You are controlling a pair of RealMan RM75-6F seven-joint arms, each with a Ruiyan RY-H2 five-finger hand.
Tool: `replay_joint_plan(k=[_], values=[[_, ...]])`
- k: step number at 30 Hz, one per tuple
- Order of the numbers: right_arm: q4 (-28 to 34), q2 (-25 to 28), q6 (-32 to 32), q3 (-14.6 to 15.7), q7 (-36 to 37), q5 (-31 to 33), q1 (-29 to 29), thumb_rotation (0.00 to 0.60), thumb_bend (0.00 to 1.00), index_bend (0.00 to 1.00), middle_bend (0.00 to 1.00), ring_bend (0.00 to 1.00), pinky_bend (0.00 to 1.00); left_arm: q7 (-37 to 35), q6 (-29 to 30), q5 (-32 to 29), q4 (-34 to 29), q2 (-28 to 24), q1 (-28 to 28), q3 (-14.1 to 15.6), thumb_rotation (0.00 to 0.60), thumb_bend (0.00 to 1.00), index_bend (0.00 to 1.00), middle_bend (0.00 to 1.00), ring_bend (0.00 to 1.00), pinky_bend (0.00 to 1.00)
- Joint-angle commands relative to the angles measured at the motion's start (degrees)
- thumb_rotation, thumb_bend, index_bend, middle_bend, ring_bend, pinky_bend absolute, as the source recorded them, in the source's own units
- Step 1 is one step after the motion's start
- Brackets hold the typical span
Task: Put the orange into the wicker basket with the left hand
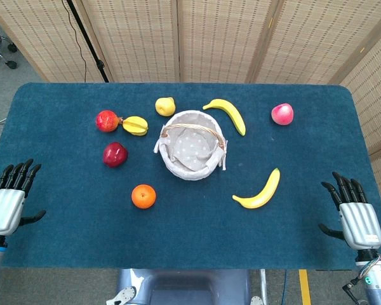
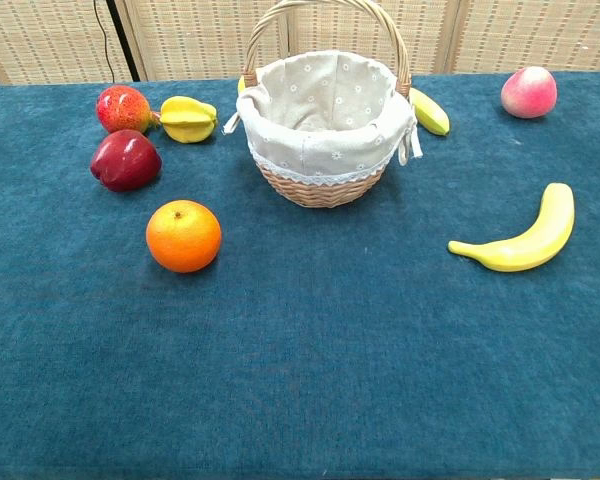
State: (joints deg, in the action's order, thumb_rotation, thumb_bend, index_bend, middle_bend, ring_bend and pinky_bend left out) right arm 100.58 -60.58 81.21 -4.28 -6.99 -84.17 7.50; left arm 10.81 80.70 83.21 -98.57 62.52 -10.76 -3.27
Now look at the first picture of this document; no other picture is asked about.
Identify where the red speckled pomegranate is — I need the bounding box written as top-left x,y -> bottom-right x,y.
95,109 -> 123,133

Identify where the dark red apple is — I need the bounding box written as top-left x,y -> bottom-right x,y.
102,142 -> 129,168

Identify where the black cable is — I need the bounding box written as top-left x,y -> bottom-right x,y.
61,0 -> 90,83

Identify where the black tripod stand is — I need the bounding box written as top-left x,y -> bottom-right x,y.
65,0 -> 110,83

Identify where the office chair base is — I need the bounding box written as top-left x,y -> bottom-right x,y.
0,30 -> 18,78

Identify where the yellow banana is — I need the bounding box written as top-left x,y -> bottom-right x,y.
232,167 -> 281,210
202,98 -> 247,137

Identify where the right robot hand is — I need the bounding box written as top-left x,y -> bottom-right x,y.
317,172 -> 381,251

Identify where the pink peach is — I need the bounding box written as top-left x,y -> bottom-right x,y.
271,102 -> 295,126

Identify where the yellow pear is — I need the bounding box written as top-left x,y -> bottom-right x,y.
154,97 -> 176,116

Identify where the orange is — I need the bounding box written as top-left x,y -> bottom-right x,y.
131,184 -> 157,210

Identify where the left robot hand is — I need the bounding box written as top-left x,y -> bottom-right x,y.
0,158 -> 47,236

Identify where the wicker basket with cloth liner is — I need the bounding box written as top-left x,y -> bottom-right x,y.
153,109 -> 229,181

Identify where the yellow starfruit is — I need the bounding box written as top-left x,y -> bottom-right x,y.
121,116 -> 149,137

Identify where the blue table cloth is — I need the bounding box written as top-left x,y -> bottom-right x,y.
0,82 -> 381,271

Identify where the robot torso base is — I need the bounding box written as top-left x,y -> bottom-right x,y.
106,268 -> 267,305

